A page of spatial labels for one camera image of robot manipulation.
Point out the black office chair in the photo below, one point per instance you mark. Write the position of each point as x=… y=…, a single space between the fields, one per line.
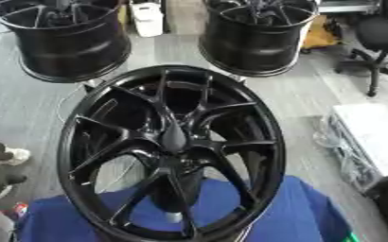
x=376 y=41

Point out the black spoked wheel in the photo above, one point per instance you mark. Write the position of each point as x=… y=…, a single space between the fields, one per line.
x=120 y=138

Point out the yellow bag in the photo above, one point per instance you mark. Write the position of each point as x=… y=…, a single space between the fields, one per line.
x=320 y=34

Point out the black wheel rim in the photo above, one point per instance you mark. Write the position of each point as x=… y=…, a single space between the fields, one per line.
x=70 y=50
x=252 y=47

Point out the white box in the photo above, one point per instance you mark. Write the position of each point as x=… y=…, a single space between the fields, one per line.
x=376 y=138

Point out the white container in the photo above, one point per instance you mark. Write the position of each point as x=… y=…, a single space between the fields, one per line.
x=147 y=19

